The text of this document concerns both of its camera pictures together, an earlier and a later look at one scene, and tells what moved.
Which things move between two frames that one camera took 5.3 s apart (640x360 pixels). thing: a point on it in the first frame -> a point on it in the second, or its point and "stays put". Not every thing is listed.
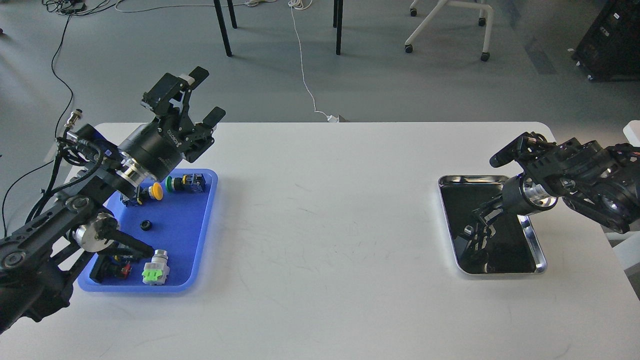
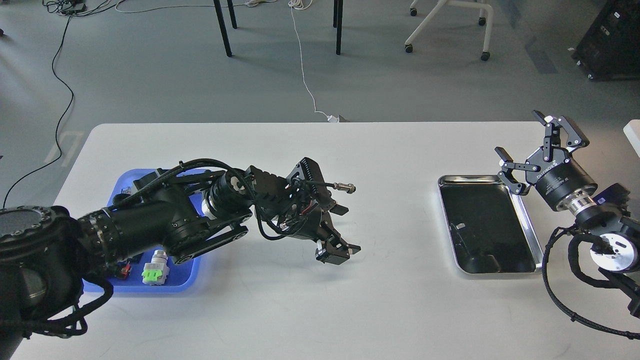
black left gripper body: [156, 150] -> [303, 218]
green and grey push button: [156, 272] stays put
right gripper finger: [492, 204] -> [576, 138]
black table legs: [337, 15] stays put
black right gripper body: [522, 195] -> [558, 180]
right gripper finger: [489, 218] -> [507, 177]
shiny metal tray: [507, 245] stays put
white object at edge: [631, 131] stays put
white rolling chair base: [442, 4] stays put
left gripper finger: [201, 133] -> [333, 250]
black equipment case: [610, 51] stays put
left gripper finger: [171, 92] -> [339, 210]
